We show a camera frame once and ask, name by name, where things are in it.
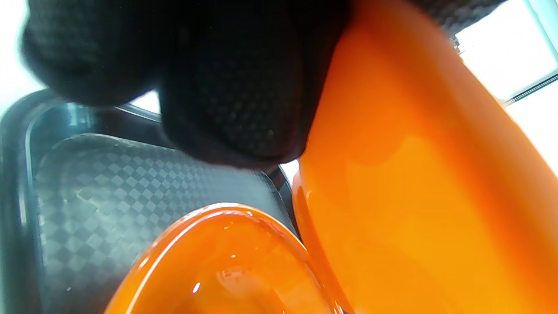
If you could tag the orange bowl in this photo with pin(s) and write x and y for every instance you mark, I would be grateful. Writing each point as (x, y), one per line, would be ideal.
(414, 174)
(226, 270)

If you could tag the black tray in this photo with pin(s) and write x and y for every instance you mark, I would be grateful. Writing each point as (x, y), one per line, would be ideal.
(87, 196)

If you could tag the person's left hand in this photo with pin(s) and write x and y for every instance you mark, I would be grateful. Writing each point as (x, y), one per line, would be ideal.
(226, 78)

